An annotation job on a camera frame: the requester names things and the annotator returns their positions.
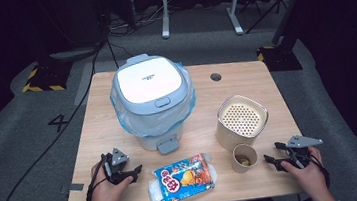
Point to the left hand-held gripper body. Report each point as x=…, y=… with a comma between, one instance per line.
x=116, y=160

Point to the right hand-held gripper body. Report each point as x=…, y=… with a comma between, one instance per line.
x=300, y=149

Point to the soggy residue lump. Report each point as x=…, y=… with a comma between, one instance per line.
x=244, y=161

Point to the brown paper cup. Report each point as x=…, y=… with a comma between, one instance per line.
x=239, y=169

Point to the blue and orange snack packet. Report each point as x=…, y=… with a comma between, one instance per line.
x=183, y=179

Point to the beige container with perforated strainer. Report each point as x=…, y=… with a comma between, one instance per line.
x=242, y=119

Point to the translucent blue bin liner bag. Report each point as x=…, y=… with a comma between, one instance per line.
x=155, y=124

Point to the white and blue pedal bin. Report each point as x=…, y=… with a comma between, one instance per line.
x=149, y=80

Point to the person's right hand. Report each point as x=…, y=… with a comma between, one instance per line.
x=305, y=176

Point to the person's left hand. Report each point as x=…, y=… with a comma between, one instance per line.
x=104, y=197

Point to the grey tape piece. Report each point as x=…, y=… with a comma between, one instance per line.
x=76, y=187

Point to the black yellow striped stand base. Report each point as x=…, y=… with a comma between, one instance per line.
x=47, y=79
x=279, y=58

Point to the black slanted stand pole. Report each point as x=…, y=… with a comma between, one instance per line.
x=290, y=5

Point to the black tripod stand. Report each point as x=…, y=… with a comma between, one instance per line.
x=266, y=2

